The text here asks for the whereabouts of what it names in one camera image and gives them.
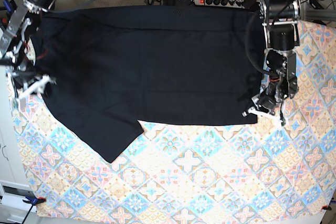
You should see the blue clamp upper left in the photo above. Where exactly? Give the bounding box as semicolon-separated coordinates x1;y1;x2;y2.
1;0;17;26

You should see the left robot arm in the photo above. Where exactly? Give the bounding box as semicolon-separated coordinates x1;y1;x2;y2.
243;0;301;127

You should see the white cabinet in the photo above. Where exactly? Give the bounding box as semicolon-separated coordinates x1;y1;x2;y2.
1;74;36;223

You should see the blue clamp lower left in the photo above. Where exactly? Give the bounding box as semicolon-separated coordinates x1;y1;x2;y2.
22;196;47;224

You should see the blue clamp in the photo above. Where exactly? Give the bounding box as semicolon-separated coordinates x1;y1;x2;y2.
22;196;47;224
1;0;17;26

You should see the black T-shirt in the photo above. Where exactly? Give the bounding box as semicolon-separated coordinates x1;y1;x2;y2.
31;6;265;163

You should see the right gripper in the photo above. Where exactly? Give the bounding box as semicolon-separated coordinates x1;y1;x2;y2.
6;68;56;99

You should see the orange clamp lower right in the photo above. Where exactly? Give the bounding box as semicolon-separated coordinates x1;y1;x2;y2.
322;206;332;211

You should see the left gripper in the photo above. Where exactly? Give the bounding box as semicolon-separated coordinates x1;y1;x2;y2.
242;83;284;124

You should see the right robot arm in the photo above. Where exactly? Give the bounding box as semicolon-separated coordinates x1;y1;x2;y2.
1;0;56;100

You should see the patterned tablecloth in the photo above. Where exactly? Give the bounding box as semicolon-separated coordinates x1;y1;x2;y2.
7;22;335;223

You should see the white power strip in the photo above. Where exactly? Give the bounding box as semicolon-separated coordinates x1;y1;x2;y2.
194;0;245;9

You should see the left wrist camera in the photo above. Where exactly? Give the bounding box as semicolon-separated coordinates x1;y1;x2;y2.
276;115;288;129

